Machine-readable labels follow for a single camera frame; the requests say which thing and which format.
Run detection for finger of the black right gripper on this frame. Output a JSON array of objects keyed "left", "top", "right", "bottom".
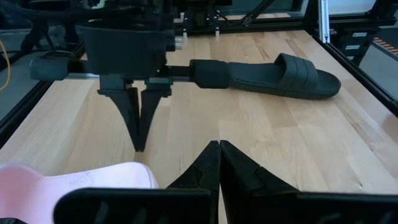
[
  {"left": 140, "top": 77, "right": 174, "bottom": 152},
  {"left": 96, "top": 75, "right": 144, "bottom": 153}
]

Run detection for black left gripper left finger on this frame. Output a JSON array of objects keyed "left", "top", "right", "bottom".
[{"left": 52, "top": 139, "right": 222, "bottom": 224}]

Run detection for silver aluminium bracket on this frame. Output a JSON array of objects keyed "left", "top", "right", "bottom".
[{"left": 317, "top": 0, "right": 331, "bottom": 44}]

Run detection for black control box white labels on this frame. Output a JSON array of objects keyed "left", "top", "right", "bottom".
[{"left": 331, "top": 26, "right": 379, "bottom": 66}]

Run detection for white slide sandal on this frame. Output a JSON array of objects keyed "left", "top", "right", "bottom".
[{"left": 0, "top": 161, "right": 160, "bottom": 224}]

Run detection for black aluminium table frame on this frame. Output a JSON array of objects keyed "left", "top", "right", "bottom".
[{"left": 0, "top": 0, "right": 398, "bottom": 149}]

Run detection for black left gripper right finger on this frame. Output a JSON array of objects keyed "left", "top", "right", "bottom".
[{"left": 219, "top": 139, "right": 398, "bottom": 224}]

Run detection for yellow cable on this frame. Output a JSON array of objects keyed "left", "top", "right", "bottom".
[{"left": 0, "top": 39, "right": 12, "bottom": 92}]

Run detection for black slide sandal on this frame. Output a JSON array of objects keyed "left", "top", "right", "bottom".
[{"left": 228, "top": 52, "right": 342, "bottom": 101}]

